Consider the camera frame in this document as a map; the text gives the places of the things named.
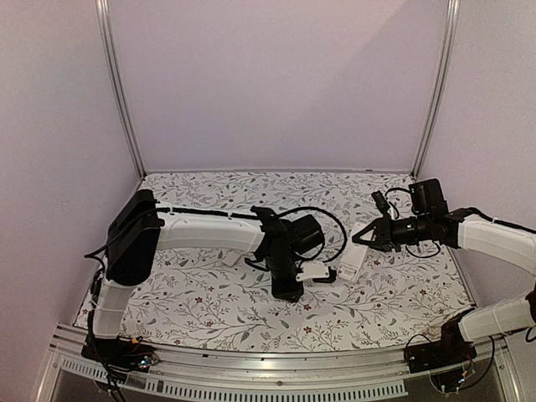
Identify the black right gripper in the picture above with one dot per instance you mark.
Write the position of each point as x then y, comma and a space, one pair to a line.
386, 233

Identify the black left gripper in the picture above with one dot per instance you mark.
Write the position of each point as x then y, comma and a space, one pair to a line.
283, 292

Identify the white remote control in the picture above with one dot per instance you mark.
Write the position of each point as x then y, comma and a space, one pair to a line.
352, 258

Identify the white battery cover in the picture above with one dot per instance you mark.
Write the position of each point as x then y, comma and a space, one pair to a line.
232, 258

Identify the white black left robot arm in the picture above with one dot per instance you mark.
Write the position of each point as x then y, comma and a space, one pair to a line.
145, 226

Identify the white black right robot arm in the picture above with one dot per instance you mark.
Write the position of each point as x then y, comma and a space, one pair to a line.
467, 229

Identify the front aluminium rail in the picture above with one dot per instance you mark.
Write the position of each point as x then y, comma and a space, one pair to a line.
190, 374

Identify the right aluminium frame post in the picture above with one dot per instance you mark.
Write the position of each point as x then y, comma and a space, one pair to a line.
441, 77

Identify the aluminium frame post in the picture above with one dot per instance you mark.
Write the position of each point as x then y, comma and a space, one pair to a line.
441, 77
112, 63

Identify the left aluminium frame post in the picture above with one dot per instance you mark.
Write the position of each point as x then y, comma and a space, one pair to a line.
112, 63

